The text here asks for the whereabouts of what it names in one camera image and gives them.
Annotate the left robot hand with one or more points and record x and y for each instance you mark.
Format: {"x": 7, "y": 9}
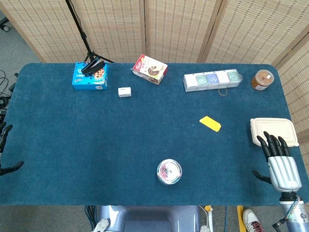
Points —
{"x": 6, "y": 131}

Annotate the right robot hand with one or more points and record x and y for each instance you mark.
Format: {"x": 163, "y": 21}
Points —
{"x": 283, "y": 171}

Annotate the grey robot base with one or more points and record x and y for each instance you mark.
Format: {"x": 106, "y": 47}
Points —
{"x": 149, "y": 218}

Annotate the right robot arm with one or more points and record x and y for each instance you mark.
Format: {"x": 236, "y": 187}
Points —
{"x": 298, "y": 215}

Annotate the beige lidded food container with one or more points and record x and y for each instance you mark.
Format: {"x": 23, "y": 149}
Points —
{"x": 270, "y": 126}

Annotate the white sneaker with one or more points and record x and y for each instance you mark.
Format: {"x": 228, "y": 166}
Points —
{"x": 251, "y": 221}

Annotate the blue cookie box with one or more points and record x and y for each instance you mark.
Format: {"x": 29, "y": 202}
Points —
{"x": 83, "y": 83}

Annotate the blue felt table cover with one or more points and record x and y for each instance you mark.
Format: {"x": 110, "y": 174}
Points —
{"x": 96, "y": 145}

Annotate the brown sauce jar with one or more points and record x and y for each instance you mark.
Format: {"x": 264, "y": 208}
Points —
{"x": 262, "y": 79}

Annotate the tan rubber band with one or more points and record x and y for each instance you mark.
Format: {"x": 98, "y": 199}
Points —
{"x": 218, "y": 91}

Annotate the black chair caster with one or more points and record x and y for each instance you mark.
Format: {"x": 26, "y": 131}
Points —
{"x": 4, "y": 24}

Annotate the black stapler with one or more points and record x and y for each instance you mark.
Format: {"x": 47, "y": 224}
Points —
{"x": 93, "y": 66}

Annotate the clear tub of binder clips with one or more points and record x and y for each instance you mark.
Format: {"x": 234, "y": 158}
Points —
{"x": 169, "y": 171}

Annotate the wrapped tissue pack row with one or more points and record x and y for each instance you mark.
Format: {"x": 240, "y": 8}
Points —
{"x": 212, "y": 79}

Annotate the black tripod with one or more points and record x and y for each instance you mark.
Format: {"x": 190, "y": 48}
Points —
{"x": 83, "y": 36}

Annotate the small white box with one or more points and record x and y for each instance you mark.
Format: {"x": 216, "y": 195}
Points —
{"x": 124, "y": 92}

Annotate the red white snack box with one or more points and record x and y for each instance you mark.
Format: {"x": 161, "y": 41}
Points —
{"x": 147, "y": 71}

